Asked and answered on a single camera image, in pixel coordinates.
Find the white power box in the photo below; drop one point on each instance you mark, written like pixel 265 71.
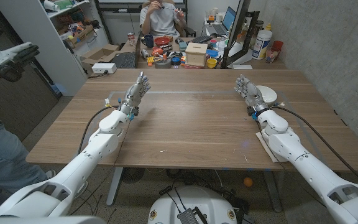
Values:
pixel 104 68

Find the white mug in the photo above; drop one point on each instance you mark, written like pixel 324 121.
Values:
pixel 219 17

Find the black keyboard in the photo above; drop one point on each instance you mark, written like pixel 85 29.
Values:
pixel 201 39
pixel 124 60

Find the standing person in blue jeans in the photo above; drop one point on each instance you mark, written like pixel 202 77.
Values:
pixel 2 155

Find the black round fan grille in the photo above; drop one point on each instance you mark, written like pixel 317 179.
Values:
pixel 132 175

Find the white cloth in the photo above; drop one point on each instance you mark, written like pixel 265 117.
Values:
pixel 263 141

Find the white canister with label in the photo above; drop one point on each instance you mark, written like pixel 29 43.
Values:
pixel 261 43

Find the dark jar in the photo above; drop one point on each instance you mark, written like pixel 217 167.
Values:
pixel 258 27

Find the black finned electronics module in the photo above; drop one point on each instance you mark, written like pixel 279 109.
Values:
pixel 187 216

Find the teal small box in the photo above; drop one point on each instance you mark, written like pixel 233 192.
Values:
pixel 183 46

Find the green box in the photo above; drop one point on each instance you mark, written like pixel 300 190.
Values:
pixel 63 3

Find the cardboard box with toys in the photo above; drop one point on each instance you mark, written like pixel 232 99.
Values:
pixel 79 36

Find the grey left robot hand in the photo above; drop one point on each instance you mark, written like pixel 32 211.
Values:
pixel 134 95

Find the light wooden slot box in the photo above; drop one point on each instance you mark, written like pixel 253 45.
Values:
pixel 196 54

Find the orange ball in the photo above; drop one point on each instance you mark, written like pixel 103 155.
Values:
pixel 248 182

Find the red bowl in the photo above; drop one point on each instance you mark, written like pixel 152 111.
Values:
pixel 162 41

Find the cluttered wooden desk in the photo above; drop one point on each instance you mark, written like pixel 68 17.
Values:
pixel 141 64

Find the white shelf unit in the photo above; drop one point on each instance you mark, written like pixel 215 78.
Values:
pixel 42 46

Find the red plastic cup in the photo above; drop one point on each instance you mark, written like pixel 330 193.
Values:
pixel 277 45

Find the clear glass with items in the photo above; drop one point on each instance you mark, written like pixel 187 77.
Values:
pixel 271 55

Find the red and white soda can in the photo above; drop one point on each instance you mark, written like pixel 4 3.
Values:
pixel 131 39

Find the orange toy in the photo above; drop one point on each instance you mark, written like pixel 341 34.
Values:
pixel 157 51

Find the grey table leg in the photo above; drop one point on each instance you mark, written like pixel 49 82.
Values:
pixel 273 191
pixel 115 186

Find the white domed robot base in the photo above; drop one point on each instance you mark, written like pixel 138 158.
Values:
pixel 197 202

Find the yellow cup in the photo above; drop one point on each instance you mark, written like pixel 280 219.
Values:
pixel 211 63

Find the seated person in grey shirt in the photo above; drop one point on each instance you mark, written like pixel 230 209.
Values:
pixel 162 21

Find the black labelled box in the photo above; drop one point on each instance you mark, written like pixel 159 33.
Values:
pixel 166 48

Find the open cardboard box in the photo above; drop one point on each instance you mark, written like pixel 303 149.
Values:
pixel 99 56

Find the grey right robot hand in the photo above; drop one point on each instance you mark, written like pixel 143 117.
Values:
pixel 252 95

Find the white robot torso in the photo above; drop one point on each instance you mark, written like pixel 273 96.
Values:
pixel 42 220

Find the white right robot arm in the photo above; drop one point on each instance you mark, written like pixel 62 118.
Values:
pixel 291 146

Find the grey metal cylinder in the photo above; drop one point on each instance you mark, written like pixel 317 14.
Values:
pixel 145 53

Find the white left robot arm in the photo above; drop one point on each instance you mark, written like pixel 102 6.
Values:
pixel 98 146

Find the white ceramic bowl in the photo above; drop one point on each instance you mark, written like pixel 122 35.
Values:
pixel 269 93

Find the black monitor on stand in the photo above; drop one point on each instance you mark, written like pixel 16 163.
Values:
pixel 236 25

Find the white flat pad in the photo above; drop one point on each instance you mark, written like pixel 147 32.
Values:
pixel 242 66

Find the open silver laptop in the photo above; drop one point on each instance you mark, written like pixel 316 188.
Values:
pixel 228 18

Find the yellow toy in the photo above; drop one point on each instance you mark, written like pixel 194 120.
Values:
pixel 150 61

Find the dark blue mug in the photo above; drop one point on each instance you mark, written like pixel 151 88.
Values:
pixel 148 41

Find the yellow capped bottle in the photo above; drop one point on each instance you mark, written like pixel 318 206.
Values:
pixel 268 27

